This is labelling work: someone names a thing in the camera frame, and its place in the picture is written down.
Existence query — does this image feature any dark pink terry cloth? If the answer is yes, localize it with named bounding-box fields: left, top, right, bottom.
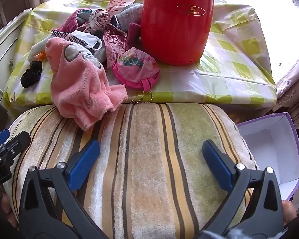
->
left=57, top=8, right=90, bottom=34

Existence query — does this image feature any green white checked tablecloth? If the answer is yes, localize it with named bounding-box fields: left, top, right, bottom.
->
left=2, top=0, right=278, bottom=105

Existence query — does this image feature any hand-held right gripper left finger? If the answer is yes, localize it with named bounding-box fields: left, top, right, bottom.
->
left=19, top=139, right=110, bottom=239

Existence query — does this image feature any person's left hand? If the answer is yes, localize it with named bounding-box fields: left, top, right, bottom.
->
left=0, top=195, right=18, bottom=229

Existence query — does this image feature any red thermos flask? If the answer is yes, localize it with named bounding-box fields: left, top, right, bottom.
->
left=140, top=0, right=216, bottom=66

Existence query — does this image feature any houndstooth cloth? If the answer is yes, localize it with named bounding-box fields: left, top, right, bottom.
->
left=51, top=30, right=90, bottom=48

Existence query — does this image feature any white cabinet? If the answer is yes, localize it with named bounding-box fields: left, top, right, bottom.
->
left=0, top=8, right=33, bottom=110

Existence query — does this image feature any light blue terry sock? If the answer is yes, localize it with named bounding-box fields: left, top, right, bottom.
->
left=115, top=3, right=144, bottom=29

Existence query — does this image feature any pink round pouch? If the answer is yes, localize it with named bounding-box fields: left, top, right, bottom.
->
left=112, top=47, right=161, bottom=104

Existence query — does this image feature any pink woven patterned cloth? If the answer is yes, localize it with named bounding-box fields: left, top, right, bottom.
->
left=103, top=27, right=129, bottom=69

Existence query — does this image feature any striped plush cushion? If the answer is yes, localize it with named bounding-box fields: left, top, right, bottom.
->
left=2, top=102, right=260, bottom=239

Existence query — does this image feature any black scrunchie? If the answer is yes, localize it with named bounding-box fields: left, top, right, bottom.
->
left=20, top=61, right=43, bottom=89

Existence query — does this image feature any magenta knit cloth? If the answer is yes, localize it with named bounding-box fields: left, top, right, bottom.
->
left=126, top=22, right=144, bottom=51

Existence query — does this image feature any white cloth with dark trim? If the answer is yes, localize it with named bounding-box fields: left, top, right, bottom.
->
left=72, top=30, right=104, bottom=51

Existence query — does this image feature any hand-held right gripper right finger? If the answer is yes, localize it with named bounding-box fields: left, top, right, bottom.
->
left=197, top=139, right=284, bottom=239

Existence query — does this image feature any purple cardboard box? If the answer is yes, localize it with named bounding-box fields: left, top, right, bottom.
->
left=235, top=112, right=299, bottom=202

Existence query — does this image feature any pink fleece cloth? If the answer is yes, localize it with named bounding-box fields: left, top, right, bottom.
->
left=45, top=37, right=129, bottom=132

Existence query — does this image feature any pink white leaf-print cloth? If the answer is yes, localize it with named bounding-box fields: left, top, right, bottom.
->
left=107, top=0, right=141, bottom=13

